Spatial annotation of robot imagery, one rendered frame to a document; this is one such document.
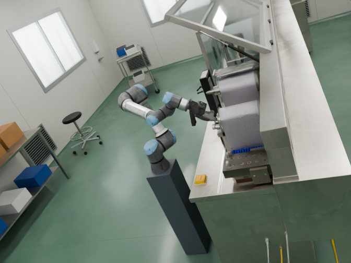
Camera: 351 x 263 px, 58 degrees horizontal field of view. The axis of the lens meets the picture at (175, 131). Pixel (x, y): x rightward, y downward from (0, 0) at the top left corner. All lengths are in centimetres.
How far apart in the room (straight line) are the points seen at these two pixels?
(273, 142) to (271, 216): 111
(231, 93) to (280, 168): 112
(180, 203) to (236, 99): 92
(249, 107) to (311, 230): 90
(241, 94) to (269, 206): 73
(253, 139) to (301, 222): 88
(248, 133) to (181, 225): 107
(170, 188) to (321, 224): 140
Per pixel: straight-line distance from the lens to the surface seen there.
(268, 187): 198
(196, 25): 164
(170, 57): 797
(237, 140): 207
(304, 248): 235
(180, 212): 262
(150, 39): 796
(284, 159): 111
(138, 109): 214
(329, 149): 127
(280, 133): 105
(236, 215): 213
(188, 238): 285
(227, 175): 199
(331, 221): 130
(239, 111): 197
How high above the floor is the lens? 220
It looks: 27 degrees down
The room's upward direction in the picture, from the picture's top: 23 degrees counter-clockwise
